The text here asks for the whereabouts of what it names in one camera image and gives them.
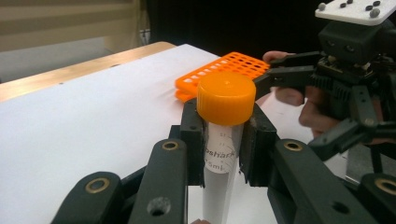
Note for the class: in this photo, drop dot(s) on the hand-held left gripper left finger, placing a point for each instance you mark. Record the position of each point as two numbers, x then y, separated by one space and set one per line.
193 140

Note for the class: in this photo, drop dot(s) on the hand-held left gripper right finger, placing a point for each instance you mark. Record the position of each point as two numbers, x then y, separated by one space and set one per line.
260 149

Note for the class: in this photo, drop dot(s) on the orange-capped test tube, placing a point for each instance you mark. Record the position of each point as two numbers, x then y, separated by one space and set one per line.
225 99

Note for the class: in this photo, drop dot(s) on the orange plastic test tube rack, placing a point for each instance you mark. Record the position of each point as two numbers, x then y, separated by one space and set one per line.
224 63

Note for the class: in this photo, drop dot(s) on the black curtain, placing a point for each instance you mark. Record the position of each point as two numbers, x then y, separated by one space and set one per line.
233 25

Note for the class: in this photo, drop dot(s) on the white board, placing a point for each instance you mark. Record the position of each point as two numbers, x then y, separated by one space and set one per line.
93 124

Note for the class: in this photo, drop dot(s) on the wooden table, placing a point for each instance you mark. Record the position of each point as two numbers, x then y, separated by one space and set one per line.
62 77

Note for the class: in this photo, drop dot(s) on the beige desk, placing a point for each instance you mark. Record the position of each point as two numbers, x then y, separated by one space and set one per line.
62 25

